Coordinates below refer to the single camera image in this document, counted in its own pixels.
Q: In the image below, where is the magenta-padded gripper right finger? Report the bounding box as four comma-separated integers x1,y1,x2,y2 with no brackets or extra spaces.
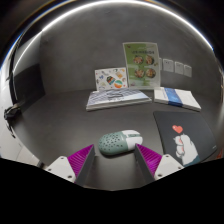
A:
133,143,186,185

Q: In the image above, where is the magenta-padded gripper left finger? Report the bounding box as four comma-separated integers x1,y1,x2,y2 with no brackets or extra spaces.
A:
44,143,97,187

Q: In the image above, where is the green and white perforated mouse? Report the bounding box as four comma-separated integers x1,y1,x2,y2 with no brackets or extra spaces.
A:
97,129,144,157

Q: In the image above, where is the black mouse pad, cat print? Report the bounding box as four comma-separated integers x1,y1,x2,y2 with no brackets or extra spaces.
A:
152,110,218,167

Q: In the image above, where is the white book with blue band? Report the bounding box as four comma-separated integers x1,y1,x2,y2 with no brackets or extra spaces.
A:
153,86,202,112

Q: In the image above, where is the grey patterned book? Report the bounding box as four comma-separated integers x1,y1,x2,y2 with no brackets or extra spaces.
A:
85,87,153,112

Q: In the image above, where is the white colourful sticker card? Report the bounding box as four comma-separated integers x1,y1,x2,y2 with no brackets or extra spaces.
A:
94,66,129,92

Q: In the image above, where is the green food poster sheet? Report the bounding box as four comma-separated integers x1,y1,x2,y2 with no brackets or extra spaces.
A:
122,41,161,90

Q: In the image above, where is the row of white wall sockets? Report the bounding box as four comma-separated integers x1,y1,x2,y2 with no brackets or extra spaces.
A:
159,57,193,78

